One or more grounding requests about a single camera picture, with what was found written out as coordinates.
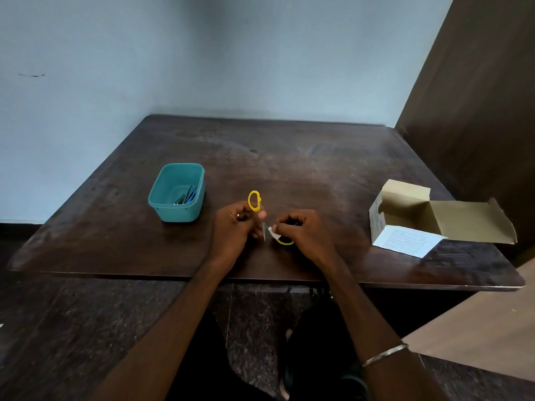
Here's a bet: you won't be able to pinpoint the person's left hand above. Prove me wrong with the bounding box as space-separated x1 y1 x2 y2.
205 200 268 276

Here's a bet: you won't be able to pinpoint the person's right hand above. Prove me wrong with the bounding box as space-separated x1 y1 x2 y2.
271 209 342 276

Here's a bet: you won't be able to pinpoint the yellow handled scissors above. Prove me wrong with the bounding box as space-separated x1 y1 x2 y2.
247 190 295 247

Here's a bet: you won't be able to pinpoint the teal plastic container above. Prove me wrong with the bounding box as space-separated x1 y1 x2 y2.
148 163 206 223

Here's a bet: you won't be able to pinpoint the white cardboard box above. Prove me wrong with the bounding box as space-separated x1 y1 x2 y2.
368 179 518 259

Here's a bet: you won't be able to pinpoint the person's right forearm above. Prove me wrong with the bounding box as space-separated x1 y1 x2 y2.
324 262 448 401

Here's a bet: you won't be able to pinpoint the person's left forearm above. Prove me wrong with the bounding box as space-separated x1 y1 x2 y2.
90 261 225 401

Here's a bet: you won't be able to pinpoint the beige board surface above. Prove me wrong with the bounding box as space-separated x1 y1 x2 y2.
402 258 535 383

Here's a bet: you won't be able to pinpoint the brown wooden cabinet panel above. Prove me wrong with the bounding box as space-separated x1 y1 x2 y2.
395 0 535 263

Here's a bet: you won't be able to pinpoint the black metal table frame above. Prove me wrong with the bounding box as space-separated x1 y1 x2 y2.
217 283 333 301

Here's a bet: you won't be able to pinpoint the silver bracelet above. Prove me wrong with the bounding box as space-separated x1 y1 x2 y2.
361 343 410 369

